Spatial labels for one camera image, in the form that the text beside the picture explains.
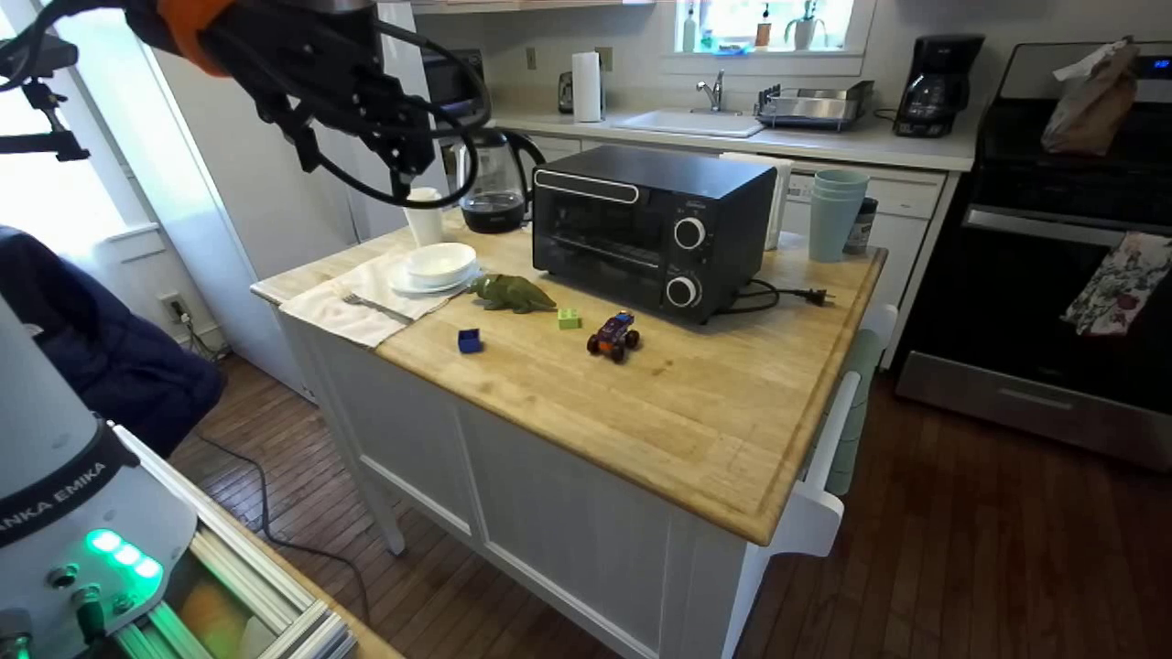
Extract black toaster oven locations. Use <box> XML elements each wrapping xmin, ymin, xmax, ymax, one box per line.
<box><xmin>528</xmin><ymin>142</ymin><xmax>779</xmax><ymax>331</ymax></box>

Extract dark small bottle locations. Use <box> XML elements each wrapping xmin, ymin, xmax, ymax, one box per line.
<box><xmin>849</xmin><ymin>195</ymin><xmax>884</xmax><ymax>258</ymax></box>

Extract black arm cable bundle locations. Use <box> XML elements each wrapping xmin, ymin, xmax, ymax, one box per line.
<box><xmin>305</xmin><ymin>15</ymin><xmax>495</xmax><ymax>212</ymax></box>

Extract brown paper bag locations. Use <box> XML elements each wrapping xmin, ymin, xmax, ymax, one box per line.
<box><xmin>1040</xmin><ymin>32</ymin><xmax>1148</xmax><ymax>163</ymax></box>

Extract black camera on tripod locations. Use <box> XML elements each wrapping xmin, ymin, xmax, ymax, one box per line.
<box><xmin>0</xmin><ymin>29</ymin><xmax>95</xmax><ymax>169</ymax></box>

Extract white paper towel roll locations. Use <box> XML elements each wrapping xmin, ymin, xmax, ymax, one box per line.
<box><xmin>569</xmin><ymin>49</ymin><xmax>607</xmax><ymax>126</ymax></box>

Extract stacked teal cups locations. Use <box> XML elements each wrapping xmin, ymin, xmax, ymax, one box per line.
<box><xmin>805</xmin><ymin>164</ymin><xmax>872</xmax><ymax>268</ymax></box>

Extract black coffee maker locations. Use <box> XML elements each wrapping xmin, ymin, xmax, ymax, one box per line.
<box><xmin>895</xmin><ymin>32</ymin><xmax>989</xmax><ymax>141</ymax></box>

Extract white plate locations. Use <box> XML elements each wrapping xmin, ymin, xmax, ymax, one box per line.
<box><xmin>391</xmin><ymin>262</ymin><xmax>487</xmax><ymax>301</ymax></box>

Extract white stained cloth towel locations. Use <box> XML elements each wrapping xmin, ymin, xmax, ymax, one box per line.
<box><xmin>276</xmin><ymin>251</ymin><xmax>473</xmax><ymax>357</ymax></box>

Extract glass kettle with black lid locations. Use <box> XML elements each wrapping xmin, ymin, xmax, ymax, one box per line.
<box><xmin>454</xmin><ymin>126</ymin><xmax>550</xmax><ymax>237</ymax></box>

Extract white bowl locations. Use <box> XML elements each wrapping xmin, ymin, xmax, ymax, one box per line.
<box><xmin>403</xmin><ymin>237</ymin><xmax>484</xmax><ymax>295</ymax></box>

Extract white kitchen sink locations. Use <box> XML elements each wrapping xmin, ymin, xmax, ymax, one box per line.
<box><xmin>617</xmin><ymin>106</ymin><xmax>766</xmax><ymax>141</ymax></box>

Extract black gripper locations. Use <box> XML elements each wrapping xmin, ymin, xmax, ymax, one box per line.
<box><xmin>309</xmin><ymin>68</ymin><xmax>441</xmax><ymax>184</ymax></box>

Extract dark blue jacket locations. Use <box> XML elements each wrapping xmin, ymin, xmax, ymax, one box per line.
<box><xmin>0</xmin><ymin>224</ymin><xmax>231</xmax><ymax>463</ymax></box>

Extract teal hanging towel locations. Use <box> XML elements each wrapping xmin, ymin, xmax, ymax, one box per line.
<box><xmin>824</xmin><ymin>322</ymin><xmax>890</xmax><ymax>498</ymax></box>

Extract metal faucet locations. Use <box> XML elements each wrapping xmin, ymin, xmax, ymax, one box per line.
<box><xmin>691</xmin><ymin>70</ymin><xmax>730</xmax><ymax>117</ymax></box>

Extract white wall cabinet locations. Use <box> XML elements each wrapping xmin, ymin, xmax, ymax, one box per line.
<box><xmin>414</xmin><ymin>0</ymin><xmax>657</xmax><ymax>19</ymax></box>

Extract floral dish towel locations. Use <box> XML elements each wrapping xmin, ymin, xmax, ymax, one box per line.
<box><xmin>1060</xmin><ymin>231</ymin><xmax>1172</xmax><ymax>340</ymax></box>

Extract black kitchen stove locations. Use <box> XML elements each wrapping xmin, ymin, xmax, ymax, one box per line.
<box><xmin>895</xmin><ymin>40</ymin><xmax>1172</xmax><ymax>472</ymax></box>

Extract black toaster power cord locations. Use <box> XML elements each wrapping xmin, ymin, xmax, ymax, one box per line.
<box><xmin>709</xmin><ymin>276</ymin><xmax>836</xmax><ymax>319</ymax></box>

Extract green plush toy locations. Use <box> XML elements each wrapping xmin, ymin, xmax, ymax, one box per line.
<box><xmin>473</xmin><ymin>273</ymin><xmax>561</xmax><ymax>319</ymax></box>

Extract white wooden-top kitchen island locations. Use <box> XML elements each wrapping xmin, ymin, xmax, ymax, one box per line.
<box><xmin>249</xmin><ymin>218</ymin><xmax>901</xmax><ymax>659</ymax></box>

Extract black countertop appliance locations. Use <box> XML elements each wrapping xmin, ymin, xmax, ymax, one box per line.
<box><xmin>420</xmin><ymin>49</ymin><xmax>491</xmax><ymax>126</ymax></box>

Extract grey dish rack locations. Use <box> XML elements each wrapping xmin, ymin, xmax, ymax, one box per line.
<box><xmin>752</xmin><ymin>79</ymin><xmax>880</xmax><ymax>135</ymax></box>

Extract white paper cup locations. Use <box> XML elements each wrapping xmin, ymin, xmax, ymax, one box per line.
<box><xmin>398</xmin><ymin>184</ymin><xmax>454</xmax><ymax>251</ymax></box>

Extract black floor cable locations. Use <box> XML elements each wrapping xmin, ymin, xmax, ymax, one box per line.
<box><xmin>193</xmin><ymin>431</ymin><xmax>379</xmax><ymax>625</ymax></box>

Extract kitchen window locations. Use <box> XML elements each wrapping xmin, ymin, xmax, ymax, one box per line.
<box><xmin>669</xmin><ymin>0</ymin><xmax>876</xmax><ymax>59</ymax></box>

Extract aluminium robot stand frame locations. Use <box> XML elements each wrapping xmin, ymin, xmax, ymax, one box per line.
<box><xmin>105</xmin><ymin>418</ymin><xmax>370</xmax><ymax>659</ymax></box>

